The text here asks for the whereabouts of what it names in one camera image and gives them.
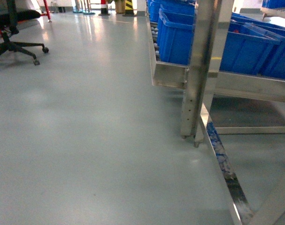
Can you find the stainless steel roller rack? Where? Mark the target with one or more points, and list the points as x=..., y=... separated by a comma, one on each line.
x=200, y=80

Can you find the large blue bin front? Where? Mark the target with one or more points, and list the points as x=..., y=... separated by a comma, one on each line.
x=175, y=36

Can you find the yellow black striped cone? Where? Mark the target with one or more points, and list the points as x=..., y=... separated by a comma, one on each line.
x=129, y=10

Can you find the green potted plant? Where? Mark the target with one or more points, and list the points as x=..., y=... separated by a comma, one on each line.
x=119, y=6

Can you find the red white traffic cone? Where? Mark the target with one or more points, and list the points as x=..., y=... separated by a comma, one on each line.
x=104, y=8

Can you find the black office chair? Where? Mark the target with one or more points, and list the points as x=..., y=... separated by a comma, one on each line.
x=10, y=16

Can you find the red metal frame table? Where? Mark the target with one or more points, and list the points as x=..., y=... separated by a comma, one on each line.
x=46, y=12

